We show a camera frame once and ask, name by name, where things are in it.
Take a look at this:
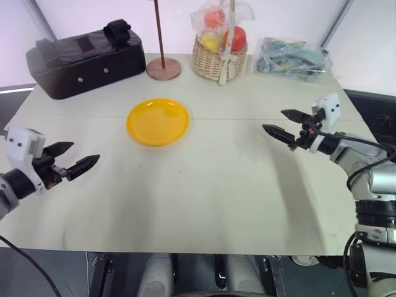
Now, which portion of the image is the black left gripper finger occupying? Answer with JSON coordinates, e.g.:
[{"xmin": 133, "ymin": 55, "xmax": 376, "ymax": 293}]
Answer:
[
  {"xmin": 65, "ymin": 154, "xmax": 101, "ymax": 183},
  {"xmin": 45, "ymin": 141, "xmax": 75, "ymax": 158}
]

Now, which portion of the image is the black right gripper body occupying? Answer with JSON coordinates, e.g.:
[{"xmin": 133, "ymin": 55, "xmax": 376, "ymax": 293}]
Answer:
[{"xmin": 288, "ymin": 109, "xmax": 326, "ymax": 152}]

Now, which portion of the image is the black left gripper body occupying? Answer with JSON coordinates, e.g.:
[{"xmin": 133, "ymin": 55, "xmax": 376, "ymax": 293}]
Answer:
[{"xmin": 30, "ymin": 147, "xmax": 68, "ymax": 190}]

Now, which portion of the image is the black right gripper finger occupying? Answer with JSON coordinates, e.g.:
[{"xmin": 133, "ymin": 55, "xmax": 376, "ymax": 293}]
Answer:
[
  {"xmin": 280, "ymin": 109, "xmax": 311, "ymax": 124},
  {"xmin": 262, "ymin": 124, "xmax": 298, "ymax": 147}
]

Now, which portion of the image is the yellow plastic plate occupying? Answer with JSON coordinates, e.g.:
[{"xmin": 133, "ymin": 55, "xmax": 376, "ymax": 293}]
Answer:
[{"xmin": 126, "ymin": 98, "xmax": 191, "ymax": 147}]

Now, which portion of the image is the yellow fruit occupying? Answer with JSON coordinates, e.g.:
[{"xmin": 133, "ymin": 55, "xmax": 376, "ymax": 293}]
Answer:
[{"xmin": 200, "ymin": 32, "xmax": 224, "ymax": 51}]

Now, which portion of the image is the orange fruit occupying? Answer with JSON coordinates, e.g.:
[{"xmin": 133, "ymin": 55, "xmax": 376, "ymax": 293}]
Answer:
[{"xmin": 204, "ymin": 10, "xmax": 226, "ymax": 30}]

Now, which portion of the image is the clear plastic fruit bag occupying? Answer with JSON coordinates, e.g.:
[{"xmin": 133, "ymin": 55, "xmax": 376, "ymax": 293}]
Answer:
[{"xmin": 189, "ymin": 0, "xmax": 256, "ymax": 52}]

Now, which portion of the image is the clear bag of teal items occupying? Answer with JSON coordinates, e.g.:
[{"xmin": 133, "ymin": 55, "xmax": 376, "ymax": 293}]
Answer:
[{"xmin": 252, "ymin": 37, "xmax": 334, "ymax": 83}]

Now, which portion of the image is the black fabric case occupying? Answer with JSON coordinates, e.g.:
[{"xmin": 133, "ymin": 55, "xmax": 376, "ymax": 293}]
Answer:
[{"xmin": 25, "ymin": 19, "xmax": 147, "ymax": 100}]

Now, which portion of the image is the red apple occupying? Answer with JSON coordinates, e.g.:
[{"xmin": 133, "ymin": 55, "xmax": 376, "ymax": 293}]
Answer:
[{"xmin": 223, "ymin": 26, "xmax": 248, "ymax": 52}]

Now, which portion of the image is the wooden pole stand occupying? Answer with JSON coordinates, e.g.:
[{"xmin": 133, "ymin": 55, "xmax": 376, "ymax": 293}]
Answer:
[{"xmin": 145, "ymin": 0, "xmax": 183, "ymax": 82}]

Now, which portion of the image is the grey rounded robot leg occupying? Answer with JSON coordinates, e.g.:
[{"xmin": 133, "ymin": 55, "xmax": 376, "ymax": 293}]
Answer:
[
  {"xmin": 224, "ymin": 255, "xmax": 265, "ymax": 297},
  {"xmin": 137, "ymin": 253, "xmax": 174, "ymax": 297}
]

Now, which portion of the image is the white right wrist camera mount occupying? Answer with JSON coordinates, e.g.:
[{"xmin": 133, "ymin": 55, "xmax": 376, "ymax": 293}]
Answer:
[{"xmin": 309, "ymin": 92, "xmax": 342, "ymax": 155}]

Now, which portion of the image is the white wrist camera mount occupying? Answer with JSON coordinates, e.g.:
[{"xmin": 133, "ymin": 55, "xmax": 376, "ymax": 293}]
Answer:
[
  {"xmin": 309, "ymin": 92, "xmax": 342, "ymax": 155},
  {"xmin": 4, "ymin": 126, "xmax": 46, "ymax": 196}
]

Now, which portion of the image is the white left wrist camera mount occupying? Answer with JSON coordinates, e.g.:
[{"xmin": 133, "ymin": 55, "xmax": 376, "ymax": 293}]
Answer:
[{"xmin": 4, "ymin": 126, "xmax": 46, "ymax": 196}]

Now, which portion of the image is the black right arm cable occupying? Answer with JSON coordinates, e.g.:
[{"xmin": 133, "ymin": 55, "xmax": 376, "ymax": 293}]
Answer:
[{"xmin": 314, "ymin": 129, "xmax": 396, "ymax": 191}]

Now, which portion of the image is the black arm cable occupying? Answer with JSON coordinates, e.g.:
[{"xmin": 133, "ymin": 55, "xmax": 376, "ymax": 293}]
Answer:
[
  {"xmin": 0, "ymin": 234, "xmax": 63, "ymax": 297},
  {"xmin": 314, "ymin": 129, "xmax": 396, "ymax": 191}
]

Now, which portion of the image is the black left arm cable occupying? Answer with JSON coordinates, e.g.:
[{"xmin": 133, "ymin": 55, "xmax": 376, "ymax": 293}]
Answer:
[{"xmin": 0, "ymin": 234, "xmax": 63, "ymax": 297}]

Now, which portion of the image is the wicker basket with handle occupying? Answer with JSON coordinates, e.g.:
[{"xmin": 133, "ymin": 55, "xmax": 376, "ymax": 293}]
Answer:
[{"xmin": 192, "ymin": 0, "xmax": 249, "ymax": 86}]

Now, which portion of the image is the grey metal frame post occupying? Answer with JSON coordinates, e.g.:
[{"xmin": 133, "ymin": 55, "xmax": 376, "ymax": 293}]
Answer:
[
  {"xmin": 29, "ymin": 0, "xmax": 57, "ymax": 38},
  {"xmin": 321, "ymin": 0, "xmax": 355, "ymax": 47}
]

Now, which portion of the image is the black table frame bracket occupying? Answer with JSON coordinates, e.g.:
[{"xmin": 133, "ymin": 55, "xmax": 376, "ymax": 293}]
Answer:
[
  {"xmin": 262, "ymin": 255, "xmax": 289, "ymax": 297},
  {"xmin": 89, "ymin": 255, "xmax": 114, "ymax": 297}
]

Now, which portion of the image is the black right torso cable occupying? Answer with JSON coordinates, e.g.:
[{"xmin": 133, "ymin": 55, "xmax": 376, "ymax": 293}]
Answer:
[{"xmin": 342, "ymin": 231, "xmax": 368, "ymax": 297}]

